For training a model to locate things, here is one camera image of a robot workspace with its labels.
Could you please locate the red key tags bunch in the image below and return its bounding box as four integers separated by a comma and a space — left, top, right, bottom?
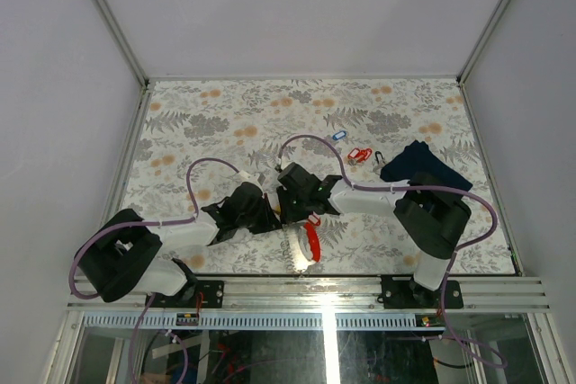
346, 147, 373, 165

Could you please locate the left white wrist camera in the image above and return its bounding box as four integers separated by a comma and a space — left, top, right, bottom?
238, 170, 266, 187

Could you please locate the metal key holder red handle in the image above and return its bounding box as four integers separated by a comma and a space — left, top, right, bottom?
283, 220, 321, 273

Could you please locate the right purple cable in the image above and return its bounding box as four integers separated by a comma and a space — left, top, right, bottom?
278, 134, 508, 370

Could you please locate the red key tag with key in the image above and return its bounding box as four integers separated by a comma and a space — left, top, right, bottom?
308, 214, 321, 227

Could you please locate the purple cable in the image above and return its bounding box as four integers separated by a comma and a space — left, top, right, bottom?
67, 157, 244, 302
278, 134, 508, 370

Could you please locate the blue key tag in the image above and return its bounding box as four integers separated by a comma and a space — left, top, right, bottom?
332, 130, 347, 141

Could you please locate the aluminium front rail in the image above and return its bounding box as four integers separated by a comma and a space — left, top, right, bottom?
67, 273, 550, 313

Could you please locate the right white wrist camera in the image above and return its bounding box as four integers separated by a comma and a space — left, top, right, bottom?
274, 156, 290, 173

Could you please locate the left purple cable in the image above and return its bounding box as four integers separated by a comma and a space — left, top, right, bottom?
67, 157, 244, 302

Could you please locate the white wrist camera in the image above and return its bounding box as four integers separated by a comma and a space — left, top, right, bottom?
238, 170, 266, 187
274, 156, 290, 173

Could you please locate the dark blue cloth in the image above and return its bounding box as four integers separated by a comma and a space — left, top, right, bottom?
379, 140, 473, 191

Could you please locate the grey slotted cable duct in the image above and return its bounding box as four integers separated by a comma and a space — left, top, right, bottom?
84, 312, 445, 332

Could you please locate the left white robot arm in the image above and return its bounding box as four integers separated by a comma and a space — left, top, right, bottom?
69, 182, 282, 308

